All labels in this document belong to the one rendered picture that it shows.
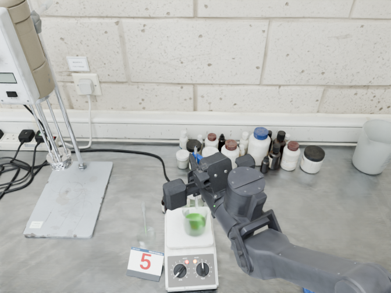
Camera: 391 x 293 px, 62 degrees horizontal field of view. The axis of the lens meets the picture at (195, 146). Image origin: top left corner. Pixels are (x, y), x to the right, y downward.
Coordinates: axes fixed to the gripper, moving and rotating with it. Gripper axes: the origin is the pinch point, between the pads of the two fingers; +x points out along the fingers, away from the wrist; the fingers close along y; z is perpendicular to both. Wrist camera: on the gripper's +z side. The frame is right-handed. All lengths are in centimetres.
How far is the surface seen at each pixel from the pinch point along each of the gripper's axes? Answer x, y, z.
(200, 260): -4.6, 1.9, -28.9
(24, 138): 64, 38, -28
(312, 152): 14, -49, -28
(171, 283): -6.0, 10.3, -31.4
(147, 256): 3.7, 13.3, -31.6
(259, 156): 21.3, -33.2, -29.9
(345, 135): 17, -67, -30
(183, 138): 40, -13, -29
